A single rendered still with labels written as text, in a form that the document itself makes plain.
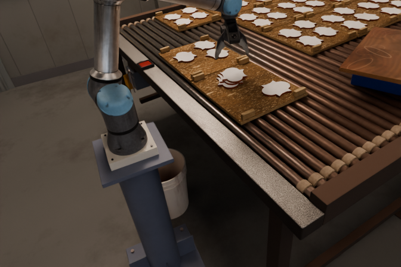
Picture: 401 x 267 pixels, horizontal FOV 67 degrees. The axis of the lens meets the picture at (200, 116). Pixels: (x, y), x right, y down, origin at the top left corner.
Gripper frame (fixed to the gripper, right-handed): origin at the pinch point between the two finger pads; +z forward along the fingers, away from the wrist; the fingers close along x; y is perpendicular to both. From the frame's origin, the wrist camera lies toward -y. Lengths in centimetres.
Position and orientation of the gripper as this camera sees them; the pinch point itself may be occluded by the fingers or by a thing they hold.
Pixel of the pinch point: (232, 58)
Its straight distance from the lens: 141.3
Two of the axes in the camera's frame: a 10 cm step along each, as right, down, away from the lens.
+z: 1.0, 8.1, 5.8
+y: -1.2, -5.7, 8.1
